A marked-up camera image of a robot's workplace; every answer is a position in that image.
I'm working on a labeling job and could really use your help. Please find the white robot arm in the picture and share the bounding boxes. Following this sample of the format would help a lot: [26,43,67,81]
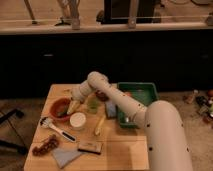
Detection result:
[68,71,193,171]

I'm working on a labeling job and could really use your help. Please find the red bowl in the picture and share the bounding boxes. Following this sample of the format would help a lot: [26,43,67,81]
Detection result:
[49,98,70,122]

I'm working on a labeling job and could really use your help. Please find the brown round item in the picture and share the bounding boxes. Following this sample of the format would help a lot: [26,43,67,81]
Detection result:
[95,91,109,102]

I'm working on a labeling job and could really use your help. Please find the yellow banana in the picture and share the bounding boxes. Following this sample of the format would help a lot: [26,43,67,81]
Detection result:
[94,115,106,136]

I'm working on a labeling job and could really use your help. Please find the blue sponge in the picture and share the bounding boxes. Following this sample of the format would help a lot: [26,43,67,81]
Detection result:
[105,101,117,118]

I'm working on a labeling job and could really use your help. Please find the bunch of red grapes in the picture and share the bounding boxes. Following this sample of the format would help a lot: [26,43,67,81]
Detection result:
[32,134,59,156]

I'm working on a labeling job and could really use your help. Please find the wooden brush block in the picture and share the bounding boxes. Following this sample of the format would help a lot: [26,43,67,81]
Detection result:
[78,141,102,154]

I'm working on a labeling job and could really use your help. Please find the blue grey cloth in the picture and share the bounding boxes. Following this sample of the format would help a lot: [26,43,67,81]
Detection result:
[52,148,82,169]

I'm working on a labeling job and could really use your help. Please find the black stand legs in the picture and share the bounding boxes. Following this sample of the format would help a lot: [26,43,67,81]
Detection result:
[0,108,29,156]

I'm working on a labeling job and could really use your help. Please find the green plastic bin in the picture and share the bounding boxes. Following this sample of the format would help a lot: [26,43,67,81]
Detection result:
[116,82,158,128]

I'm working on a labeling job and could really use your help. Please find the white handled kitchen tool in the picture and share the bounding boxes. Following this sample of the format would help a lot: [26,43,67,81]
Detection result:
[40,117,76,142]

